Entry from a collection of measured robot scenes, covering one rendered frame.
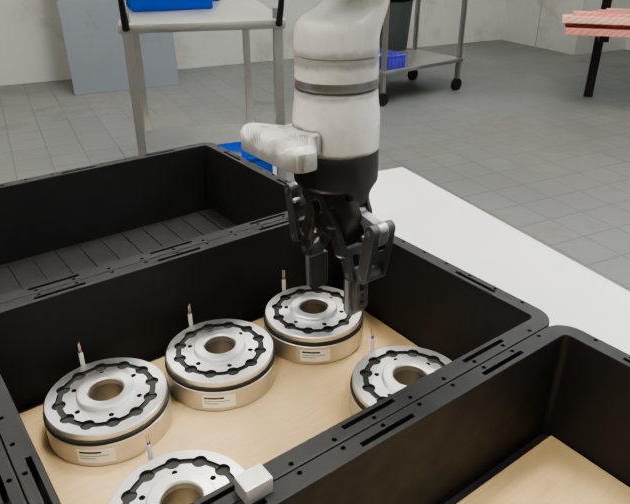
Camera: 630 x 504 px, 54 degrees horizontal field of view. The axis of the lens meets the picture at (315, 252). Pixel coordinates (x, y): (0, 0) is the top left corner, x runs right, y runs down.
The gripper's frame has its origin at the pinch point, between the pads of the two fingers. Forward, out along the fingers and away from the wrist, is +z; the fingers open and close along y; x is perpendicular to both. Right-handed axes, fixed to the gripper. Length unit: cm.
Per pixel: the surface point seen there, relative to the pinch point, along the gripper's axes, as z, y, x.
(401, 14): 41, 420, -401
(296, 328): 4.4, 1.5, 3.7
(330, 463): -2.5, -19.9, 15.6
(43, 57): 65, 552, -103
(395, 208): 20, 45, -50
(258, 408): 7.4, -3.3, 11.2
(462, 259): 21, 21, -44
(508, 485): 7.7, -22.1, 0.0
